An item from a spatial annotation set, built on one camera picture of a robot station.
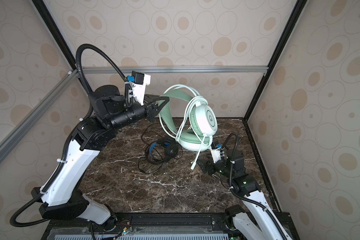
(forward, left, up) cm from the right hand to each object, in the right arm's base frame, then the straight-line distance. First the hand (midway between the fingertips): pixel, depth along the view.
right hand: (203, 157), depth 73 cm
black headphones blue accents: (+13, +17, -13) cm, 25 cm away
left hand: (+2, +14, +35) cm, 37 cm away
